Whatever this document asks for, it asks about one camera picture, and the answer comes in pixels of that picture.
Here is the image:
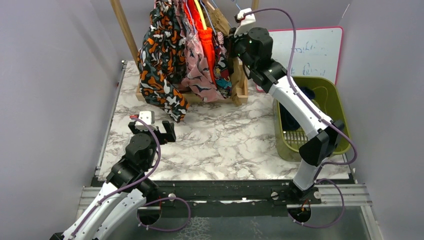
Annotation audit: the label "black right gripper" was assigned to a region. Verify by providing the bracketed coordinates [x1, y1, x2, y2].
[222, 26, 256, 72]

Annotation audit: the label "navy blue shorts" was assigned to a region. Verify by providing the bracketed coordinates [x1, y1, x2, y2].
[279, 86, 321, 131]

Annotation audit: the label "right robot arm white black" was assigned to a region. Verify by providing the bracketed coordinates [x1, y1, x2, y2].
[228, 27, 345, 204]

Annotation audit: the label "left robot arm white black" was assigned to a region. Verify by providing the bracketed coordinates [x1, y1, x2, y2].
[51, 118, 176, 240]

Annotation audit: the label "tan khaki shorts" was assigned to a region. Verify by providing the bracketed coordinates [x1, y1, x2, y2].
[203, 0, 243, 106]

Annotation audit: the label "colourful patterned shorts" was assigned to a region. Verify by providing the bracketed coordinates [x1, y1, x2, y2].
[212, 31, 232, 99]

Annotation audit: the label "wooden clothes rack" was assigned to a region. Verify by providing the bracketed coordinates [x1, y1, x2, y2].
[109, 0, 260, 104]

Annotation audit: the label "pink patterned garment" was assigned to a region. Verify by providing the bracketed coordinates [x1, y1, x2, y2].
[177, 0, 223, 103]

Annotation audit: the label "pink framed whiteboard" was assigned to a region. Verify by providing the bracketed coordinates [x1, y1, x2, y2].
[268, 26, 344, 84]

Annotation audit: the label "camouflage orange black garment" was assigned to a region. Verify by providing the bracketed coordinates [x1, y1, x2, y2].
[137, 0, 189, 123]

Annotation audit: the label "olive green plastic basket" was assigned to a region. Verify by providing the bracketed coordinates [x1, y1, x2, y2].
[272, 76, 350, 162]

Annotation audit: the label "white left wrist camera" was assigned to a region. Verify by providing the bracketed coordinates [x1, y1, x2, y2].
[135, 110, 155, 131]

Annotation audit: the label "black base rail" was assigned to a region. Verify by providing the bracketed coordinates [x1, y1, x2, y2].
[135, 180, 321, 221]

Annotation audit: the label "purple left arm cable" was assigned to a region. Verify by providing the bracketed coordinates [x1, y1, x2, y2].
[69, 115, 191, 240]

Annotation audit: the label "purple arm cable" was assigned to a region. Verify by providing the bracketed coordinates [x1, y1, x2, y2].
[69, 115, 191, 240]
[236, 8, 359, 229]

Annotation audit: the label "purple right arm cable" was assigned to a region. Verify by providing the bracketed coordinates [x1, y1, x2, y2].
[236, 8, 359, 229]

